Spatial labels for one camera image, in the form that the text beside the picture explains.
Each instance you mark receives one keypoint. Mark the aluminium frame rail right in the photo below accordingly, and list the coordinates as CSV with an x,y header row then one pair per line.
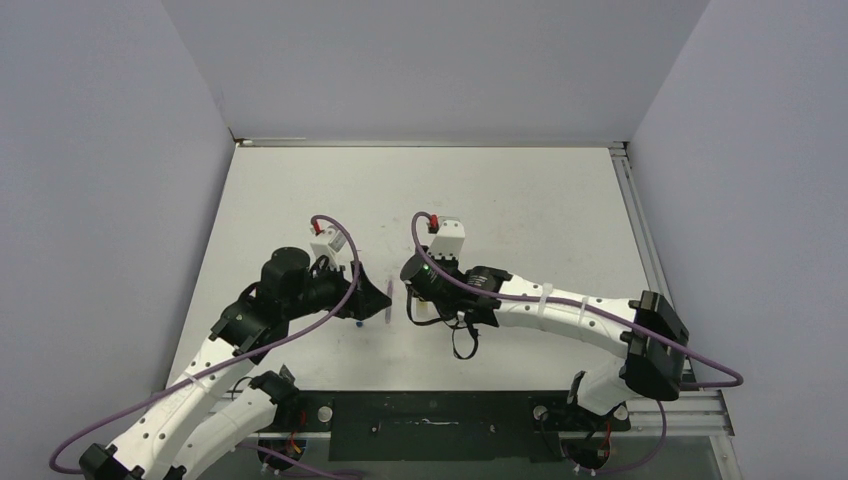
x,y
697,412

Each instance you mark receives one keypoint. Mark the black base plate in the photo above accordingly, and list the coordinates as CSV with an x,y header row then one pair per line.
x,y
436,425

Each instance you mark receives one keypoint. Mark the aluminium frame rail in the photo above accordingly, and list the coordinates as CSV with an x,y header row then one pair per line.
x,y
697,412
307,143

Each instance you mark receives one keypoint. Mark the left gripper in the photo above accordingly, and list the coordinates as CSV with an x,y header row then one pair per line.
x,y
364,300

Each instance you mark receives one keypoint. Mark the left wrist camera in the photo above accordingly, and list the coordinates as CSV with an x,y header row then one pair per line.
x,y
326,246

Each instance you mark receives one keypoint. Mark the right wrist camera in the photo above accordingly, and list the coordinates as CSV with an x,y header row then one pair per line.
x,y
448,238

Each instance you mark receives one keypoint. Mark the aluminium frame rail back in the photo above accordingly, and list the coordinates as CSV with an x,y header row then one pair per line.
x,y
307,143

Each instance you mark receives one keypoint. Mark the purple pen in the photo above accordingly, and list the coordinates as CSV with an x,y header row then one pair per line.
x,y
389,293

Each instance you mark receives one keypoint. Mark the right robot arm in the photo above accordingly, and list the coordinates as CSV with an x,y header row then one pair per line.
x,y
638,365

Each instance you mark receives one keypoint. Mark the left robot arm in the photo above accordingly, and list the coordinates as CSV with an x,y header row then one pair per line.
x,y
178,437

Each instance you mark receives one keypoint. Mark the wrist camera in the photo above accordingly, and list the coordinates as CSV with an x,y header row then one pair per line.
x,y
448,238
326,246

